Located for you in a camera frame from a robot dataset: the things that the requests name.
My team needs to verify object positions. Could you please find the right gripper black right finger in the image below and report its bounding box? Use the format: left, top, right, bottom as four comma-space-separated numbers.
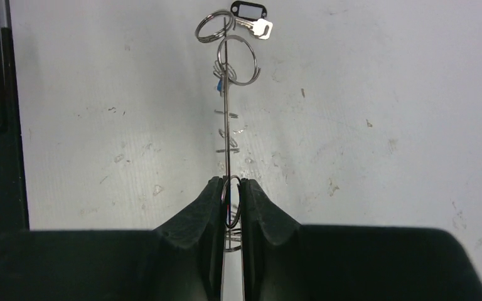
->
240, 179, 482, 300

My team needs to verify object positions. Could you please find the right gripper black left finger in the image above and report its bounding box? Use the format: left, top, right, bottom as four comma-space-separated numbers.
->
0, 177, 225, 300

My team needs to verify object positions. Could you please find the large silver metal keyring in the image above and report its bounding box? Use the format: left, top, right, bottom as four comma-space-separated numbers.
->
194, 9, 262, 301

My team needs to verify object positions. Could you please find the black tagged silver key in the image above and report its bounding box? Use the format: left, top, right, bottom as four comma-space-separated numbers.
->
230, 1, 273, 40

